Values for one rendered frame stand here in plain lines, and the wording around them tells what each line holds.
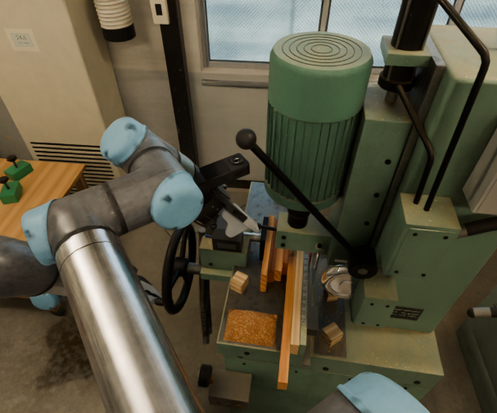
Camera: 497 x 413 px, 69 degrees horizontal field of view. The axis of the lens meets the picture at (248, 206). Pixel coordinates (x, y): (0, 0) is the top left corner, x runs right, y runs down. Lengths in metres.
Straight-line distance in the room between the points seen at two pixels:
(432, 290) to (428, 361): 0.22
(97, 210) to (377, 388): 0.36
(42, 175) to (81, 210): 1.70
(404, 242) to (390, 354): 0.47
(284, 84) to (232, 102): 1.57
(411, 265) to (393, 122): 0.27
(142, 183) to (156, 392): 0.26
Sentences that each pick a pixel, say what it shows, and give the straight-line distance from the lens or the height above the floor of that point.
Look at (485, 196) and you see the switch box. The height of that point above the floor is 1.36.
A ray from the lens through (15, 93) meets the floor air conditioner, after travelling 2.28.
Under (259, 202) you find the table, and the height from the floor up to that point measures 0.90.
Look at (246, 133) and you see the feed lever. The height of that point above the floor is 1.42.
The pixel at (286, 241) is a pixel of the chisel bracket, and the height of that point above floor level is 1.03.
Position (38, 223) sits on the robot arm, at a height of 1.43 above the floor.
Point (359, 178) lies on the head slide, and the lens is 0.74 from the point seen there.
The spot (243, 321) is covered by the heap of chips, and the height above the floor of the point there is 0.93.
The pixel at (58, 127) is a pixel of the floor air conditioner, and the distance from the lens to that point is 2.29.
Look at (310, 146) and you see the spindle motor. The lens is 0.67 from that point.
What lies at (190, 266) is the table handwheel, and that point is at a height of 0.83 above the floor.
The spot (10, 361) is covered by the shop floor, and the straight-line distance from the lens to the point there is 2.20.
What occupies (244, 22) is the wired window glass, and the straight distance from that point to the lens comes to 2.09.
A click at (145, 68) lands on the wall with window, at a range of 2.23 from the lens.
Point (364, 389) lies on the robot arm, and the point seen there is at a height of 1.42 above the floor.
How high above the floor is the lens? 1.75
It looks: 45 degrees down
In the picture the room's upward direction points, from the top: straight up
